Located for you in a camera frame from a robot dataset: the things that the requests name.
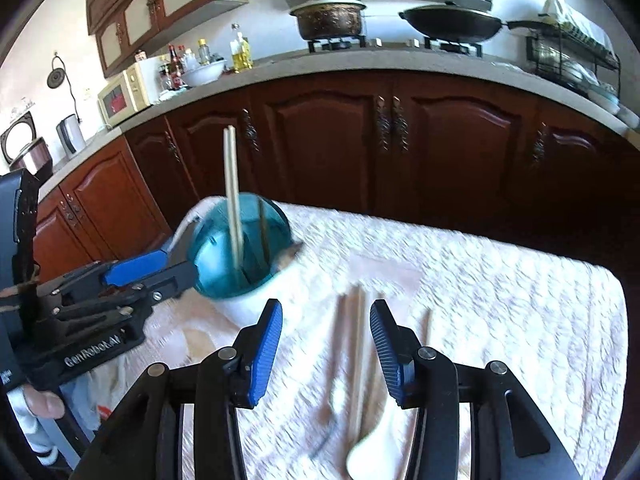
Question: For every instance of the metal spoon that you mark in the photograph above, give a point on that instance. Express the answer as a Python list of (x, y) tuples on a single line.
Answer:
[(325, 435)]

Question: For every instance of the white cloth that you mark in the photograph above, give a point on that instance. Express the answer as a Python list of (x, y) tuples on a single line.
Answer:
[(555, 10)]

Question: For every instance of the pale ceramic bowl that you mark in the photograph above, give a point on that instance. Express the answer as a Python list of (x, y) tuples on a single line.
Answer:
[(629, 117), (605, 100)]

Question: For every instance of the dark sauce bottle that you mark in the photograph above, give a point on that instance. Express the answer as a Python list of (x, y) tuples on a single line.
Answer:
[(175, 67)]

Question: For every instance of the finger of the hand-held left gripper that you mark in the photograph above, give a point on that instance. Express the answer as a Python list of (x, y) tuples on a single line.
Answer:
[(135, 265), (125, 305)]

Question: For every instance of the dark wooden base cabinets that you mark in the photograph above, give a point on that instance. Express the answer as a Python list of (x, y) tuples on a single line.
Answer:
[(325, 150)]

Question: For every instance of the dark brown chopstick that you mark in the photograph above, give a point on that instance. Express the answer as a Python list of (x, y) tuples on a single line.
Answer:
[(263, 235)]

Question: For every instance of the cooking oil bottle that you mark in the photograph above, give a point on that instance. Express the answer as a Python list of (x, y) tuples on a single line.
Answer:
[(242, 57)]

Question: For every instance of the black round wall hanging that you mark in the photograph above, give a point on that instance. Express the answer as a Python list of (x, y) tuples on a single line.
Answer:
[(55, 78)]

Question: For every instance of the white wall socket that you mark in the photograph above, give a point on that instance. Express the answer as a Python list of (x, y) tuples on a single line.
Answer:
[(89, 94)]

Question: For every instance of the black wok with lid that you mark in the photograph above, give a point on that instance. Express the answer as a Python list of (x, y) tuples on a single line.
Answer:
[(450, 25)]

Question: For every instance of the person's left hand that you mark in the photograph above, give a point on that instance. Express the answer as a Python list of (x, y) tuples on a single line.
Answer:
[(45, 404)]

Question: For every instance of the clear bottle yellow cap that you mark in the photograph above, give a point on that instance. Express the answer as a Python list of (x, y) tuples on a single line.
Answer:
[(203, 52)]

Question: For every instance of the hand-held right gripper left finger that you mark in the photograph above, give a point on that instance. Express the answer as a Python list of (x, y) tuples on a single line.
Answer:
[(265, 355)]

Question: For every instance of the white plastic bag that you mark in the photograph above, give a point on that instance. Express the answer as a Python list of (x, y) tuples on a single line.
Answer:
[(100, 390)]

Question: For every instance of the white quilted tablecloth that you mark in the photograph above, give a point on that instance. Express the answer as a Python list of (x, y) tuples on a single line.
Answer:
[(500, 335)]

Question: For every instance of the cream microwave oven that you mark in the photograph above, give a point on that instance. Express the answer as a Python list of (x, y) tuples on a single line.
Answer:
[(120, 97)]

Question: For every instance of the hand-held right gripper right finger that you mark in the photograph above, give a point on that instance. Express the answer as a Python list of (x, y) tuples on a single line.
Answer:
[(387, 355)]

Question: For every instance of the rice cooker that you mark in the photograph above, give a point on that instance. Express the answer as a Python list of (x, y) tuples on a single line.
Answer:
[(30, 157)]

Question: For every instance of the white floral utensil holder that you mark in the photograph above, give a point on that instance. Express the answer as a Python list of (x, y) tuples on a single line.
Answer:
[(215, 260)]

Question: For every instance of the white mixing bowl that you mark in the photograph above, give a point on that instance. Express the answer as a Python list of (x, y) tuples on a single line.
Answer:
[(202, 75)]

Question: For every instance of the blackened cooking pot with lid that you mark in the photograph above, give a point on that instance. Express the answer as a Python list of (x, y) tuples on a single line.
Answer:
[(330, 22)]

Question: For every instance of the white electric kettle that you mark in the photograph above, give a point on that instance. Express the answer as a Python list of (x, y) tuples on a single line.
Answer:
[(70, 135)]

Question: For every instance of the gas stove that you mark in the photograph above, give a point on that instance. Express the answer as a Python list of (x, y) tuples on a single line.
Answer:
[(380, 42)]

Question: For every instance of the white ceramic spoon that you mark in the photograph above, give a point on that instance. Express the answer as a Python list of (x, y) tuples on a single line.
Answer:
[(370, 455)]

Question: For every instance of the wooden wall cabinets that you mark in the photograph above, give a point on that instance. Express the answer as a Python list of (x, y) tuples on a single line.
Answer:
[(150, 10)]

